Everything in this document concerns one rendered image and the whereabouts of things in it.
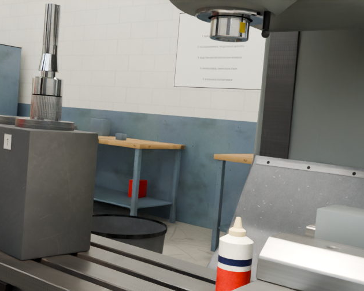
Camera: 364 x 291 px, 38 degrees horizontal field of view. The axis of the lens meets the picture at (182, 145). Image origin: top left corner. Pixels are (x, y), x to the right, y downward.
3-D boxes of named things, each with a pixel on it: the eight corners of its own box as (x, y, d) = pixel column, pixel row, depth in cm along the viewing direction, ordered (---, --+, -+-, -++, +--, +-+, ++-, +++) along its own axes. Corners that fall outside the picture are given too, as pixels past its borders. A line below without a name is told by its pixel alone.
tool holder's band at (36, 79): (69, 86, 82) (70, 79, 82) (44, 82, 78) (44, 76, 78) (51, 85, 85) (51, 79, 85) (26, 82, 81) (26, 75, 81)
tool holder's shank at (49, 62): (63, 79, 82) (68, 6, 81) (45, 77, 79) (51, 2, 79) (50, 78, 84) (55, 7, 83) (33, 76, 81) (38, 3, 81)
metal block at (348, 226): (370, 280, 51) (376, 218, 51) (311, 265, 54) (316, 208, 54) (385, 270, 55) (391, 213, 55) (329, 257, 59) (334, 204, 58)
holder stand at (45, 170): (20, 261, 74) (29, 120, 73) (-45, 229, 90) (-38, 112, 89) (91, 251, 83) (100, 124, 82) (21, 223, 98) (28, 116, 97)
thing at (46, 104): (67, 121, 82) (69, 86, 82) (41, 119, 79) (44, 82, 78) (48, 119, 85) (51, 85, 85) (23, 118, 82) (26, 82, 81)
